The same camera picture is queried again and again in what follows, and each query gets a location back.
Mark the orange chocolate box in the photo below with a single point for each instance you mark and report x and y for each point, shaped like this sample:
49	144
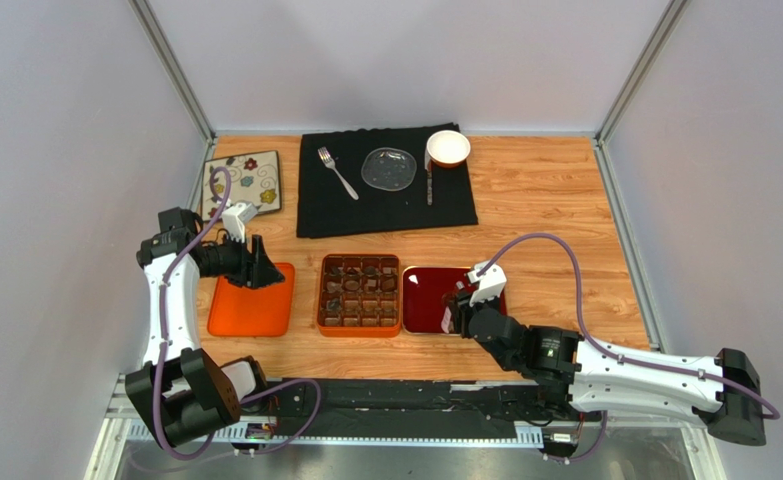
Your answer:
362	315

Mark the pink handled metal tongs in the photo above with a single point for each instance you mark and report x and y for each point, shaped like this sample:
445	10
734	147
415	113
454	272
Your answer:
447	325

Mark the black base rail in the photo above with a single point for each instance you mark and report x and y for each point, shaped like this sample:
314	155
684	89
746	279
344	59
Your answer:
412	410

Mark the rectangular milk chocolate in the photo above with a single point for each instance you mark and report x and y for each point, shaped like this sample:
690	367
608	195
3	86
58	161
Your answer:
370	286

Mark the red lacquer tray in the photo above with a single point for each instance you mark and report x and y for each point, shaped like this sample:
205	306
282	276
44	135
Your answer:
424	289

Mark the light leaf chocolate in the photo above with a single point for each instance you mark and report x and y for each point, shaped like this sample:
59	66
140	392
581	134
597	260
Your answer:
334	288

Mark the floral square plate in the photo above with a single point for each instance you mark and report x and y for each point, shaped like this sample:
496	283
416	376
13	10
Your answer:
255	178

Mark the dark leaf chocolate front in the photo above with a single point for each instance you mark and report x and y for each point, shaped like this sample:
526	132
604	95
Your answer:
333	304

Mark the clear glass plate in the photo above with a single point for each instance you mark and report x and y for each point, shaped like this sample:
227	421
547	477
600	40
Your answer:
389	169

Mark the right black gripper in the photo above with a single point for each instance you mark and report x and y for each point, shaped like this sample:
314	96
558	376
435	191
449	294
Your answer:
462	308

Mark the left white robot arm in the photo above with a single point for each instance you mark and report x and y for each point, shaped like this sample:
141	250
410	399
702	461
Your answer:
180	392

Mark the dark handled knife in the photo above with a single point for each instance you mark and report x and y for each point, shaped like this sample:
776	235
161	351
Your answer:
429	186

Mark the orange tin lid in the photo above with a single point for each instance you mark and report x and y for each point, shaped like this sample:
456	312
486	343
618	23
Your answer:
243	312

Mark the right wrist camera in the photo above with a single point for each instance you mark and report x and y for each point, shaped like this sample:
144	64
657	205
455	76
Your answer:
489	281

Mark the black cloth mat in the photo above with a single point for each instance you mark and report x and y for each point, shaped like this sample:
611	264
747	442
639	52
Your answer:
325	209

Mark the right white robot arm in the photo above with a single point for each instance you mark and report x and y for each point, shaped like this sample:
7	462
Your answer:
584	374

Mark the silver fork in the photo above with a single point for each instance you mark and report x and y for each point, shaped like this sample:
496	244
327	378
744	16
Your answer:
329	162

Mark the white orange bowl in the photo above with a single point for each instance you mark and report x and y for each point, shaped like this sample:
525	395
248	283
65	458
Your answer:
447	149

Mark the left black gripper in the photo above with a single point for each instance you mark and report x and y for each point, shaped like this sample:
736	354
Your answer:
253	270

